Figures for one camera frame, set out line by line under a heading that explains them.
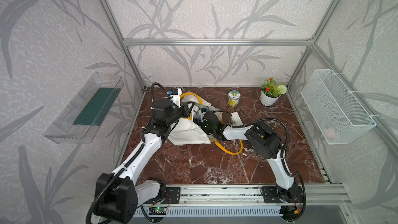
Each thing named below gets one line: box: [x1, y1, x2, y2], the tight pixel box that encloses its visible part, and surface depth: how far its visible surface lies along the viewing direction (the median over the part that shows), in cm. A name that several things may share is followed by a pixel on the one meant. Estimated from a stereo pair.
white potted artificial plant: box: [260, 77, 288, 107], surface depth 101 cm
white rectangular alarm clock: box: [230, 111, 244, 126], surface depth 98 cm
